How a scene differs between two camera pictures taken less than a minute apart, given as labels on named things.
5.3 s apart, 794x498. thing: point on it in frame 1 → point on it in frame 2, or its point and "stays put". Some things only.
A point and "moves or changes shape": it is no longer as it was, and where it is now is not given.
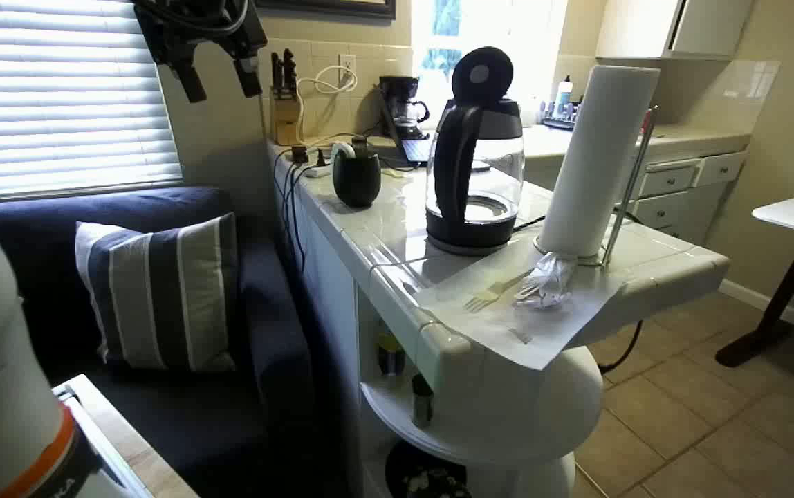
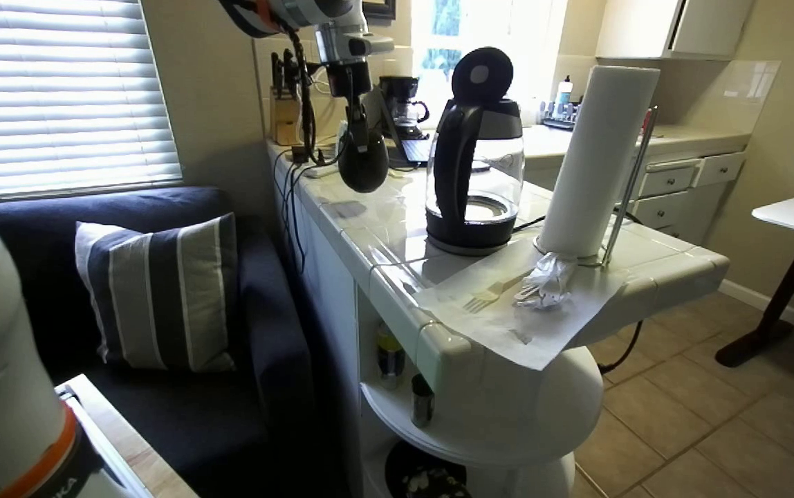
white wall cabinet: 671,28 stays put
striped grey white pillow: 164,300 stays put
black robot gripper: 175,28 → 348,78
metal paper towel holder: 628,196 stays put
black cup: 355,172 moves or changes shape
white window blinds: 55,99 stays put
